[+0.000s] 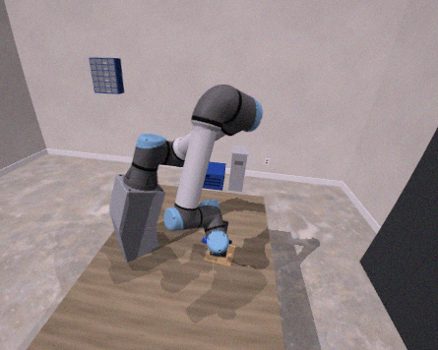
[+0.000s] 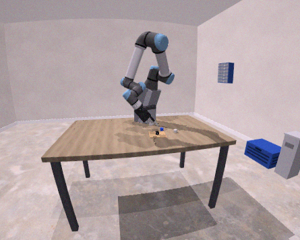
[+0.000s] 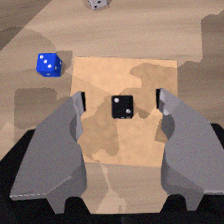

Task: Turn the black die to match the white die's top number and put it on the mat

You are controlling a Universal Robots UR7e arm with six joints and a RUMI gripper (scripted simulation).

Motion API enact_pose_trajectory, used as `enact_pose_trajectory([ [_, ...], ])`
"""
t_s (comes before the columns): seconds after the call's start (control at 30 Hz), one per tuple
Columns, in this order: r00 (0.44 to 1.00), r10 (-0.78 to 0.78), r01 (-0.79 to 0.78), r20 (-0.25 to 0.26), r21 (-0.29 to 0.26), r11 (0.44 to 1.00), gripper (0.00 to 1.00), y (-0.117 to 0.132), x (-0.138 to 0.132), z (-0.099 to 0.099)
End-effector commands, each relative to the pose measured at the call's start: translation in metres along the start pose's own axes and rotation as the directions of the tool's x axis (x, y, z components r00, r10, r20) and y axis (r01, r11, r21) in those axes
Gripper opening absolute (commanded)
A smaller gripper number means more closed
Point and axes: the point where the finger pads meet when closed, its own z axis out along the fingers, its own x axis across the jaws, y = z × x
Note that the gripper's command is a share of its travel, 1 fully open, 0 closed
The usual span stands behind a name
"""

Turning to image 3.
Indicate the black die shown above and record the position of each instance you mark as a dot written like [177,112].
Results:
[122,107]

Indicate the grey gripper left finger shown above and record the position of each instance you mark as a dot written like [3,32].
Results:
[45,167]

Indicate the blue die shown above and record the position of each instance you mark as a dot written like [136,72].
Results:
[49,65]

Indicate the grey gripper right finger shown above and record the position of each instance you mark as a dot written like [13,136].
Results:
[193,158]

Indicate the white die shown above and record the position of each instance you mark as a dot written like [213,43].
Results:
[97,3]

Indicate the tan flat mat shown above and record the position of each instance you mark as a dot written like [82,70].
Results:
[138,141]

